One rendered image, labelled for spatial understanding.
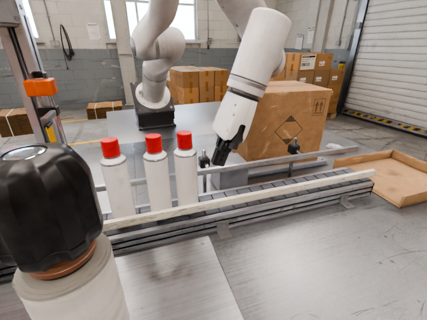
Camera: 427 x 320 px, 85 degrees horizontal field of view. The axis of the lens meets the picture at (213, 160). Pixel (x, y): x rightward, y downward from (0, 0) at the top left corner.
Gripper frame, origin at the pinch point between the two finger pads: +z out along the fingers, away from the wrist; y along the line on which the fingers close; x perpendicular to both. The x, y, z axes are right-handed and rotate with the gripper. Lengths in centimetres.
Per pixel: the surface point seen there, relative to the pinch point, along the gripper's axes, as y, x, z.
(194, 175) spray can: 2.5, -5.7, 4.8
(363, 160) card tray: -13, 67, -7
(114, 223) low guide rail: 4.2, -20.2, 18.4
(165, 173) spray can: 2.2, -12.2, 5.6
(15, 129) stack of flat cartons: -374, -155, 154
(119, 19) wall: -547, -50, -61
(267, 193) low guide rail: 4.1, 14.6, 5.8
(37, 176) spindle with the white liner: 30.7, -28.6, -6.2
